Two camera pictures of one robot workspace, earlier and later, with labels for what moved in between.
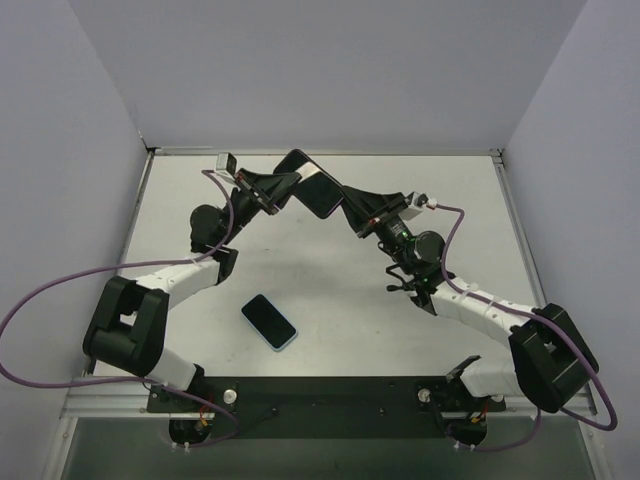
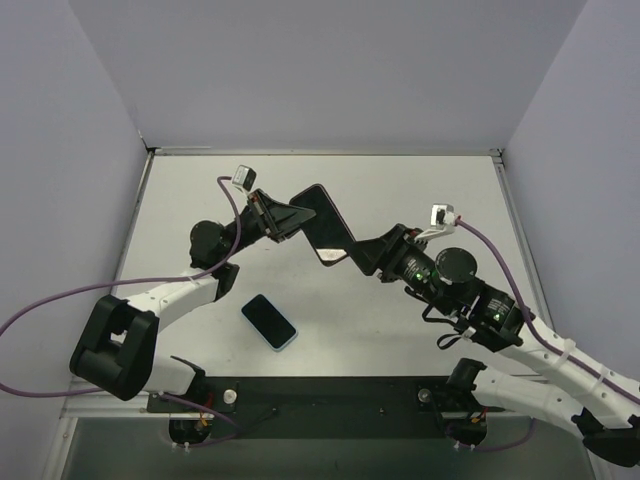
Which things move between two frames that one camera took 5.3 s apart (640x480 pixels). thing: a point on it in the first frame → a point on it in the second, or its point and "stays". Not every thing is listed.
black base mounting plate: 325,408 stays
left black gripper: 256,189 → 265,215
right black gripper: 380,214 → 391,254
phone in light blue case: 268,321 stays
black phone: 318,191 → 326,232
